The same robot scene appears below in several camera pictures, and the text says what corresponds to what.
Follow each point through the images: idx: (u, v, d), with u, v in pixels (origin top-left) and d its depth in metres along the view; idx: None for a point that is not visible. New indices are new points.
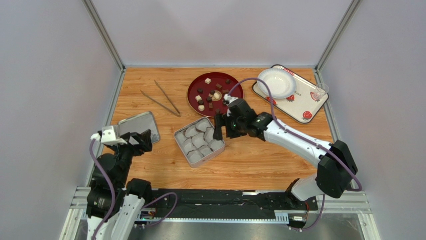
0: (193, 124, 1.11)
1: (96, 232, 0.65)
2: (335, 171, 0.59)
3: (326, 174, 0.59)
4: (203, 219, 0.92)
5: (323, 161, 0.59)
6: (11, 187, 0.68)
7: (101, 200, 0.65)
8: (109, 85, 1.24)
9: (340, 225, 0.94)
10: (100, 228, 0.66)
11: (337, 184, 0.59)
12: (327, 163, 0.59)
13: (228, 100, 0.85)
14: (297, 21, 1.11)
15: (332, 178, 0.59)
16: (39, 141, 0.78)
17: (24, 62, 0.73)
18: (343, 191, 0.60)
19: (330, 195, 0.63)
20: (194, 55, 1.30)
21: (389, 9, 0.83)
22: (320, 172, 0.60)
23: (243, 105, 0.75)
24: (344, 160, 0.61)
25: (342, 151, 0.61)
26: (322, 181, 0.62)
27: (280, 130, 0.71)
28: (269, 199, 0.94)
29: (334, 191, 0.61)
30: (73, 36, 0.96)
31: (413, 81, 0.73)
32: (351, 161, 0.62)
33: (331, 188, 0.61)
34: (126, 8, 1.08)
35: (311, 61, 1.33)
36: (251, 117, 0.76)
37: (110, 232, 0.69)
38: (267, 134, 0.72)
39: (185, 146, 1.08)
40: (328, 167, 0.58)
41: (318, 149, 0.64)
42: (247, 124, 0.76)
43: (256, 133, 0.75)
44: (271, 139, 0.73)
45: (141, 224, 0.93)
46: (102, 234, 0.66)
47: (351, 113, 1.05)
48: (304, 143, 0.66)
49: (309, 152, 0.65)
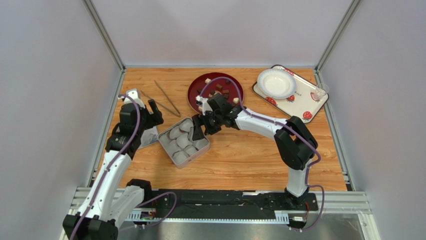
0: (176, 125, 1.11)
1: (110, 164, 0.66)
2: (290, 143, 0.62)
3: (283, 147, 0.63)
4: (204, 219, 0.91)
5: (278, 133, 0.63)
6: (11, 188, 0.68)
7: (122, 137, 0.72)
8: (109, 85, 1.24)
9: (340, 224, 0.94)
10: (116, 160, 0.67)
11: (296, 154, 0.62)
12: (282, 135, 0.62)
13: (200, 100, 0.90)
14: (297, 21, 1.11)
15: (290, 149, 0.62)
16: (39, 142, 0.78)
17: (24, 64, 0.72)
18: (304, 162, 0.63)
19: (293, 167, 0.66)
20: (193, 55, 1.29)
21: (389, 9, 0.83)
22: (278, 145, 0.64)
23: (219, 97, 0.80)
24: (300, 132, 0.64)
25: (297, 125, 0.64)
26: (282, 154, 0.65)
27: (247, 116, 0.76)
28: (269, 199, 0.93)
29: (295, 163, 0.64)
30: (73, 36, 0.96)
31: (413, 82, 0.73)
32: (308, 133, 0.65)
33: (291, 160, 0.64)
34: (126, 7, 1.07)
35: (311, 61, 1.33)
36: (227, 109, 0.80)
37: (120, 177, 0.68)
38: (238, 121, 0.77)
39: (169, 147, 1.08)
40: (283, 139, 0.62)
41: (276, 125, 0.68)
42: (222, 115, 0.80)
43: (230, 123, 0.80)
44: (243, 126, 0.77)
45: (141, 224, 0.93)
46: (116, 165, 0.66)
47: (351, 114, 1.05)
48: (265, 123, 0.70)
49: (268, 129, 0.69)
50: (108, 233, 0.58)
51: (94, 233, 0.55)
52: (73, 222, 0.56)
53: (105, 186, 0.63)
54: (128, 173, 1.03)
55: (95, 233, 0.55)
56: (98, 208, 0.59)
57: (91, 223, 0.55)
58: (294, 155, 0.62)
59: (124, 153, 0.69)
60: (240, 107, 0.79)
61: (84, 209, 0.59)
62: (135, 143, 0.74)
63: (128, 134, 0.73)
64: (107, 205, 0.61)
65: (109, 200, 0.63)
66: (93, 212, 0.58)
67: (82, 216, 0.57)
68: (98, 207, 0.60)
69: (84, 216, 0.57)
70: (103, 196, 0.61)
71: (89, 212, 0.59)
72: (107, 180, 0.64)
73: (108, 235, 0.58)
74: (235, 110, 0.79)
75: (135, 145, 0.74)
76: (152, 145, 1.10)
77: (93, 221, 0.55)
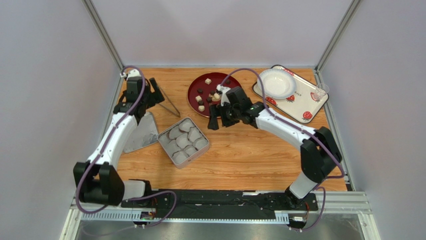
0: (176, 125, 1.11)
1: (119, 121, 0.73)
2: (316, 155, 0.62)
3: (309, 158, 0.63)
4: (204, 219, 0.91)
5: (305, 144, 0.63)
6: (11, 188, 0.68)
7: (128, 103, 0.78)
8: (109, 85, 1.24)
9: (340, 224, 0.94)
10: (124, 119, 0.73)
11: (320, 168, 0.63)
12: (309, 146, 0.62)
13: (221, 90, 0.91)
14: (297, 21, 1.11)
15: (314, 161, 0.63)
16: (38, 143, 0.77)
17: (23, 64, 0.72)
18: (326, 175, 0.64)
19: (312, 180, 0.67)
20: (193, 55, 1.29)
21: (389, 9, 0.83)
22: (303, 156, 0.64)
23: (240, 92, 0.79)
24: (327, 145, 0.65)
25: (325, 137, 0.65)
26: (305, 165, 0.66)
27: (270, 116, 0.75)
28: (269, 199, 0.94)
29: (316, 175, 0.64)
30: (73, 36, 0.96)
31: (413, 82, 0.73)
32: (334, 147, 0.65)
33: (313, 172, 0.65)
34: (126, 7, 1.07)
35: (311, 61, 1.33)
36: (247, 105, 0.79)
37: (126, 136, 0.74)
38: (259, 120, 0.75)
39: (169, 147, 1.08)
40: (310, 150, 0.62)
41: (303, 134, 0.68)
42: (241, 110, 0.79)
43: (249, 120, 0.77)
44: (263, 125, 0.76)
45: (141, 224, 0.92)
46: (124, 124, 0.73)
47: (351, 114, 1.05)
48: (290, 128, 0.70)
49: (293, 136, 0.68)
50: (115, 183, 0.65)
51: (104, 178, 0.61)
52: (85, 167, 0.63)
53: (114, 140, 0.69)
54: (128, 174, 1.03)
55: (105, 180, 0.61)
56: (108, 156, 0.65)
57: (101, 169, 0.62)
58: (317, 168, 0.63)
59: (130, 115, 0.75)
60: (261, 105, 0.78)
61: (95, 157, 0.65)
62: (140, 110, 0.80)
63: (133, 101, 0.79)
64: (115, 156, 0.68)
65: (116, 153, 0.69)
66: (103, 160, 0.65)
67: (93, 163, 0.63)
68: (108, 155, 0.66)
69: (94, 163, 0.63)
70: (112, 147, 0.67)
71: (99, 159, 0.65)
72: (115, 135, 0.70)
73: (115, 185, 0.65)
74: (257, 107, 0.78)
75: (141, 112, 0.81)
76: (152, 145, 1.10)
77: (104, 167, 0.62)
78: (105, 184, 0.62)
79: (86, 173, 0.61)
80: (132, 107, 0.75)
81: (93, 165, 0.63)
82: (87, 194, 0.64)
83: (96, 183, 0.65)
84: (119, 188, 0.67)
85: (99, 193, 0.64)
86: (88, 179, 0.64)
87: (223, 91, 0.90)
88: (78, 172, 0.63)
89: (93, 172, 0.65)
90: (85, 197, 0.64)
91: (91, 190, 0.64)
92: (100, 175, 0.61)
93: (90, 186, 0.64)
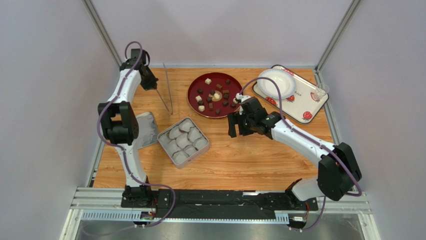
0: (176, 125, 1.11)
1: (127, 73, 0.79)
2: (335, 173, 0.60)
3: (327, 175, 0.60)
4: (204, 219, 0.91)
5: (324, 160, 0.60)
6: (11, 188, 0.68)
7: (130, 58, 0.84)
8: (109, 85, 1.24)
9: (340, 224, 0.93)
10: (131, 72, 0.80)
11: (338, 185, 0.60)
12: (328, 163, 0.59)
13: (240, 99, 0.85)
14: (297, 21, 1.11)
15: (333, 179, 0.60)
16: (38, 143, 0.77)
17: (23, 65, 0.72)
18: (344, 193, 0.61)
19: (329, 197, 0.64)
20: (193, 54, 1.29)
21: (389, 9, 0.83)
22: (321, 172, 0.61)
23: (255, 102, 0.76)
24: (346, 161, 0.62)
25: (345, 153, 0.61)
26: (322, 181, 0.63)
27: (287, 128, 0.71)
28: (269, 199, 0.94)
29: (334, 193, 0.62)
30: (74, 36, 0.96)
31: (413, 82, 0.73)
32: (354, 165, 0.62)
33: (331, 189, 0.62)
34: (126, 8, 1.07)
35: (311, 61, 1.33)
36: (261, 115, 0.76)
37: (136, 85, 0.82)
38: (274, 131, 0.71)
39: (169, 147, 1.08)
40: (328, 168, 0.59)
41: (321, 149, 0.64)
42: (256, 120, 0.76)
43: (264, 130, 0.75)
44: (278, 137, 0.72)
45: (141, 224, 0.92)
46: (132, 75, 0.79)
47: (351, 114, 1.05)
48: (308, 142, 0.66)
49: (311, 151, 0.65)
50: (133, 118, 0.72)
51: (124, 112, 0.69)
52: (105, 105, 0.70)
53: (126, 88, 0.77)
54: None
55: (126, 113, 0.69)
56: (124, 97, 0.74)
57: (120, 105, 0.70)
58: (336, 185, 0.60)
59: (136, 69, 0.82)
60: (278, 116, 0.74)
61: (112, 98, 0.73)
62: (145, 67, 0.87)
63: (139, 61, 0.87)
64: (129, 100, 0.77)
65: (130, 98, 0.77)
66: (121, 100, 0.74)
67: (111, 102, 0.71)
68: (124, 97, 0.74)
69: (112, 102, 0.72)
70: (126, 91, 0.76)
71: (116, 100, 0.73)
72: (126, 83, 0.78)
73: (133, 120, 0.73)
74: (273, 117, 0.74)
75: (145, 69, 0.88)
76: (152, 145, 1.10)
77: (122, 104, 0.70)
78: (125, 117, 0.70)
79: (107, 108, 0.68)
80: (137, 62, 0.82)
81: (113, 103, 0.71)
82: (110, 130, 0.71)
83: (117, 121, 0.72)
84: (137, 124, 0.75)
85: (120, 127, 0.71)
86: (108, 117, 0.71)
87: (241, 99, 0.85)
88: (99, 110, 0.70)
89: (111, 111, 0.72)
90: (109, 133, 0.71)
91: (113, 127, 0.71)
92: (121, 110, 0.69)
93: (111, 123, 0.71)
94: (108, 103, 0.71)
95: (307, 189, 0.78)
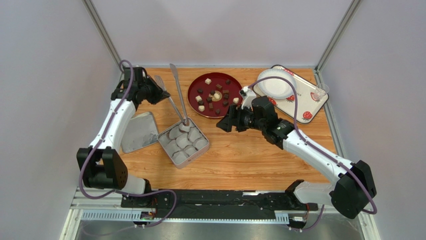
0: (176, 125, 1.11)
1: (117, 108, 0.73)
2: (353, 192, 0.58)
3: (344, 194, 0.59)
4: (204, 219, 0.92)
5: (343, 180, 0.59)
6: (11, 187, 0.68)
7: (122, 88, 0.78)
8: (109, 85, 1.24)
9: (340, 225, 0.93)
10: (122, 104, 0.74)
11: (356, 206, 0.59)
12: (346, 184, 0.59)
13: (246, 92, 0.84)
14: (297, 21, 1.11)
15: (351, 200, 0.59)
16: (37, 143, 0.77)
17: (23, 64, 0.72)
18: (359, 212, 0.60)
19: (344, 214, 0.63)
20: (193, 55, 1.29)
21: (389, 9, 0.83)
22: (338, 191, 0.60)
23: (269, 108, 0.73)
24: (363, 180, 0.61)
25: (363, 172, 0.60)
26: (337, 199, 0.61)
27: (300, 140, 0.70)
28: (269, 199, 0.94)
29: (350, 212, 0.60)
30: (74, 36, 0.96)
31: (413, 82, 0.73)
32: (370, 183, 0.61)
33: (346, 208, 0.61)
34: (126, 8, 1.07)
35: (311, 61, 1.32)
36: (273, 123, 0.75)
37: (127, 119, 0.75)
38: (286, 143, 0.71)
39: (168, 147, 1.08)
40: (347, 188, 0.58)
41: (338, 167, 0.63)
42: (267, 128, 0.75)
43: (274, 140, 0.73)
44: (290, 148, 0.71)
45: (141, 224, 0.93)
46: (123, 109, 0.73)
47: (351, 114, 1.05)
48: (324, 159, 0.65)
49: (328, 169, 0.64)
50: (119, 166, 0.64)
51: (107, 164, 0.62)
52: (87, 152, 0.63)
53: (114, 126, 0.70)
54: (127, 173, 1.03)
55: (109, 163, 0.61)
56: (110, 141, 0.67)
57: (104, 153, 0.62)
58: (354, 206, 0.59)
59: (129, 99, 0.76)
60: (290, 126, 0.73)
61: (96, 142, 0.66)
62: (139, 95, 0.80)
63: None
64: (117, 141, 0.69)
65: (118, 137, 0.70)
66: (105, 145, 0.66)
67: (95, 148, 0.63)
68: (110, 141, 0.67)
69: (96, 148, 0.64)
70: (113, 132, 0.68)
71: (101, 144, 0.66)
72: (115, 120, 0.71)
73: (120, 168, 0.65)
74: (284, 127, 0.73)
75: (140, 98, 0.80)
76: (152, 145, 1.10)
77: (106, 152, 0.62)
78: (109, 169, 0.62)
79: (89, 157, 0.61)
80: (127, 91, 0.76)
81: (97, 150, 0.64)
82: (91, 179, 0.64)
83: (100, 167, 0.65)
84: (124, 172, 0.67)
85: (104, 176, 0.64)
86: (92, 164, 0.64)
87: (248, 93, 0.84)
88: (81, 157, 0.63)
89: (96, 156, 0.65)
90: (90, 182, 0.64)
91: (95, 175, 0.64)
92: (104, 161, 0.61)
93: (94, 171, 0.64)
94: (91, 149, 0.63)
95: (315, 198, 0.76)
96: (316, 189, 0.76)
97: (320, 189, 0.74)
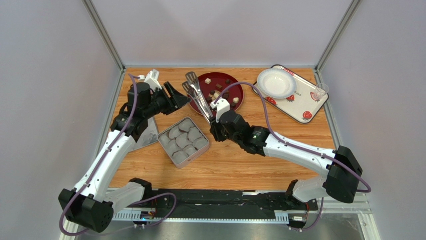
0: (176, 125, 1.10)
1: (113, 144, 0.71)
2: (344, 178, 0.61)
3: (336, 183, 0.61)
4: (204, 219, 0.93)
5: (332, 171, 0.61)
6: (10, 187, 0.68)
7: (123, 118, 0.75)
8: (109, 84, 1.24)
9: (340, 224, 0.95)
10: (118, 141, 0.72)
11: (349, 190, 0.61)
12: (336, 173, 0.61)
13: (215, 107, 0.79)
14: (297, 20, 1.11)
15: (343, 185, 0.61)
16: (37, 143, 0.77)
17: (23, 64, 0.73)
18: (354, 195, 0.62)
19: (342, 201, 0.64)
20: (193, 54, 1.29)
21: (389, 8, 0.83)
22: (330, 181, 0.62)
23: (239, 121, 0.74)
24: (349, 163, 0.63)
25: (347, 157, 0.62)
26: (332, 189, 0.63)
27: (280, 144, 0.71)
28: (269, 199, 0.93)
29: (347, 197, 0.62)
30: (74, 36, 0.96)
31: (413, 81, 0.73)
32: (355, 164, 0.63)
33: (342, 194, 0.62)
34: (125, 8, 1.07)
35: (311, 61, 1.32)
36: (247, 133, 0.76)
37: (122, 156, 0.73)
38: (267, 150, 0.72)
39: (168, 148, 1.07)
40: (338, 177, 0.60)
41: (324, 158, 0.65)
42: (245, 141, 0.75)
43: (254, 150, 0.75)
44: (272, 154, 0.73)
45: (141, 224, 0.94)
46: (118, 147, 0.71)
47: (351, 115, 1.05)
48: (309, 155, 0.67)
49: (314, 164, 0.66)
50: (101, 212, 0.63)
51: (87, 211, 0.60)
52: (70, 194, 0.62)
53: (103, 168, 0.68)
54: (127, 173, 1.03)
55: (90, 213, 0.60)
56: (94, 188, 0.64)
57: (85, 202, 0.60)
58: (347, 190, 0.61)
59: (128, 134, 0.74)
60: (264, 133, 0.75)
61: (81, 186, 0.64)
62: (140, 127, 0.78)
63: (136, 118, 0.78)
64: (103, 186, 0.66)
65: (106, 181, 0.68)
66: (88, 191, 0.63)
67: (79, 192, 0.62)
68: (95, 187, 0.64)
69: (79, 193, 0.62)
70: (100, 176, 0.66)
71: (85, 190, 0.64)
72: (106, 161, 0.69)
73: (102, 214, 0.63)
74: (260, 136, 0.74)
75: (141, 128, 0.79)
76: (152, 145, 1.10)
77: (88, 201, 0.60)
78: (89, 216, 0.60)
79: (70, 203, 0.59)
80: (128, 125, 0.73)
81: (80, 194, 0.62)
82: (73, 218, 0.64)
83: None
84: (107, 215, 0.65)
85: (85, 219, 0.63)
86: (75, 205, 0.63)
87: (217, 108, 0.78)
88: (63, 200, 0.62)
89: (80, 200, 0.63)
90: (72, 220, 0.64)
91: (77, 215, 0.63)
92: (84, 208, 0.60)
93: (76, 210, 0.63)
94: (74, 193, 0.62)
95: (313, 195, 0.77)
96: (310, 185, 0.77)
97: (314, 183, 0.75)
